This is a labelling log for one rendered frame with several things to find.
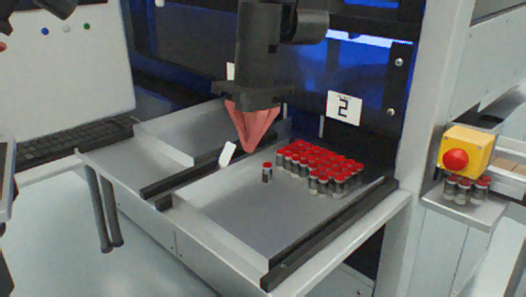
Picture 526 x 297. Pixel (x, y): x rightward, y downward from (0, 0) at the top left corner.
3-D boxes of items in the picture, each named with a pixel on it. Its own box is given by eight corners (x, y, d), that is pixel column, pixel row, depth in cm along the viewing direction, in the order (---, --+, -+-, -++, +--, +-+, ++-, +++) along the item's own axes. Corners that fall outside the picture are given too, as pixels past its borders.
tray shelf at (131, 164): (220, 106, 132) (220, 101, 131) (426, 186, 88) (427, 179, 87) (74, 154, 101) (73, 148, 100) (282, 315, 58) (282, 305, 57)
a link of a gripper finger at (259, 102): (276, 155, 57) (284, 91, 54) (239, 167, 52) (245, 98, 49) (243, 141, 61) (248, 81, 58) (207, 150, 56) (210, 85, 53)
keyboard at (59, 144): (127, 117, 137) (125, 111, 136) (148, 130, 128) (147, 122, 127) (-8, 157, 112) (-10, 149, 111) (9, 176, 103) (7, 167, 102)
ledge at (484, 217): (447, 179, 91) (449, 172, 90) (512, 203, 83) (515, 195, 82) (419, 205, 82) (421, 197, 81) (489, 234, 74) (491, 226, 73)
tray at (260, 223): (287, 150, 99) (287, 137, 98) (381, 191, 83) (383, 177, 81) (173, 207, 78) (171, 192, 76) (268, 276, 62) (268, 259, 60)
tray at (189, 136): (229, 104, 128) (229, 94, 126) (291, 128, 112) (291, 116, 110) (134, 137, 106) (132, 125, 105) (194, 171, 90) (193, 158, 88)
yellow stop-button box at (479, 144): (450, 154, 81) (457, 121, 77) (489, 166, 76) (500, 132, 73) (433, 167, 76) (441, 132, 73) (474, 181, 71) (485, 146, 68)
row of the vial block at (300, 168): (280, 164, 92) (280, 148, 90) (345, 195, 81) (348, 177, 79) (273, 168, 91) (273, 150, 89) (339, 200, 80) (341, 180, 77)
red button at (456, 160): (446, 161, 75) (451, 142, 73) (469, 168, 72) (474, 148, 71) (438, 168, 72) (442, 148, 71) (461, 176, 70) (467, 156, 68)
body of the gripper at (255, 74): (294, 98, 56) (301, 44, 53) (242, 107, 49) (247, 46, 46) (261, 87, 60) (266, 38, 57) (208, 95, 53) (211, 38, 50)
